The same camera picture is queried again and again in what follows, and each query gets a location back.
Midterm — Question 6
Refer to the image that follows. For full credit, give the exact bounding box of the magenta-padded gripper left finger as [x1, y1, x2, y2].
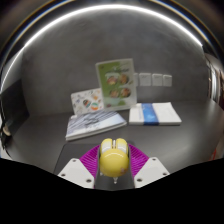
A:
[57, 143, 102, 190]

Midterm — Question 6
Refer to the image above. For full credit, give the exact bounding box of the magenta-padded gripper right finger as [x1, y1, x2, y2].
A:
[128, 143, 171, 189]

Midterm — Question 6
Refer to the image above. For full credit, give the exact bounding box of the yellow computer mouse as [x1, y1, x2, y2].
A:
[99, 137, 130, 184]

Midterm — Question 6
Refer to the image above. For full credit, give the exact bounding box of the grey striped booklet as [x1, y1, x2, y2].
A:
[65, 110, 128, 142]

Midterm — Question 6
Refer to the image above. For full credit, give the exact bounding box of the white book with blue band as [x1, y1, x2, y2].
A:
[128, 101, 183, 127]

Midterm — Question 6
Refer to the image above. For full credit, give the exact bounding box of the small colourful printed card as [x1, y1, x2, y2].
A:
[70, 87, 105, 116]

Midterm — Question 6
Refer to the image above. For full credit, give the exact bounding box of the green menu in acrylic stand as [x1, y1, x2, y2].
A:
[95, 58, 138, 112]

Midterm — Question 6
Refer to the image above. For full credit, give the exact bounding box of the row of white wall sockets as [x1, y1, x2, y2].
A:
[133, 72, 173, 88]

